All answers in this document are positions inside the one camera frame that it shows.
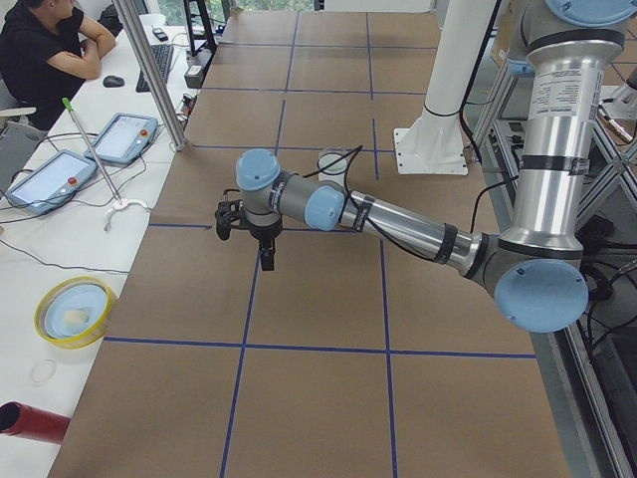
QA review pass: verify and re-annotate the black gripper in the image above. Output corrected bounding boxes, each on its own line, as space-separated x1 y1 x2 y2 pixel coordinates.
249 219 283 271

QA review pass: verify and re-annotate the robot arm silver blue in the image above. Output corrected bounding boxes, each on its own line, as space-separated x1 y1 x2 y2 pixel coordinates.
216 1 636 333

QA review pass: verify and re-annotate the white enamel mug blue rim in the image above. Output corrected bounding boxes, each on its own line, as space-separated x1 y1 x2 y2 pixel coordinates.
317 148 348 185

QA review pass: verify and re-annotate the white hook clamp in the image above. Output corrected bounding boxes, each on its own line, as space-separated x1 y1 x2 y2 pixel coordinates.
104 198 151 232

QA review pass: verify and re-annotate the blue teach pendant far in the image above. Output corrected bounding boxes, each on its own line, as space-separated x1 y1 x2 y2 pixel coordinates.
92 113 158 165

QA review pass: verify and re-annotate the blue teach pendant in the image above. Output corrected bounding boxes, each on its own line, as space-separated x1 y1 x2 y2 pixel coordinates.
6 149 98 215
92 113 158 165

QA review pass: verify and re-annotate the yellow tape roll with bowl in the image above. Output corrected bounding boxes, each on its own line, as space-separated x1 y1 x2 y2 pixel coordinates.
34 276 118 350

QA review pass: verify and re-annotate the blue teach pendant near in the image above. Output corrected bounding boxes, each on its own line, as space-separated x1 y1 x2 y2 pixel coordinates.
6 149 98 215

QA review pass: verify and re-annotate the black keyboard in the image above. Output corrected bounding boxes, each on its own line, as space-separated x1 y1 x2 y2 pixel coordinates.
135 43 175 94

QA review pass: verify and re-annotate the black computer mouse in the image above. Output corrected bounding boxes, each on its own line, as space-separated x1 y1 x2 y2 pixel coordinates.
103 75 125 89

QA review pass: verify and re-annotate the metal rod green tip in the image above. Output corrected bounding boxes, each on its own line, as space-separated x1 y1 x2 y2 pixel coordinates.
62 97 123 204

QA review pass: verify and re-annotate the seated person black shirt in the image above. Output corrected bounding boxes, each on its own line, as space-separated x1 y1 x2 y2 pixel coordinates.
1 1 115 130

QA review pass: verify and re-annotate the red cylinder tube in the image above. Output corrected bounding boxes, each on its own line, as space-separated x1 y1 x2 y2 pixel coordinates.
1 401 71 444

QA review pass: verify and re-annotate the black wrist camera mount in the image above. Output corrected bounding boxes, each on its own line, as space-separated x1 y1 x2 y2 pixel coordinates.
214 188 246 241

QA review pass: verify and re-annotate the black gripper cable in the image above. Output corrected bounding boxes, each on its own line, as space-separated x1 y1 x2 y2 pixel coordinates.
303 144 479 260

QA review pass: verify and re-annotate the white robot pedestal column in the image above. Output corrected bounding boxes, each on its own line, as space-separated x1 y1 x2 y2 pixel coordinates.
394 0 500 175

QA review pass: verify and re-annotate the clear tape ring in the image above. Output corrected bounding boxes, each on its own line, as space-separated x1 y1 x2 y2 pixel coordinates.
31 358 58 385

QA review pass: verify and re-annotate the aluminium frame post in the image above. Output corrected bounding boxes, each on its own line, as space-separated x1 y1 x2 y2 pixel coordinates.
112 0 186 151

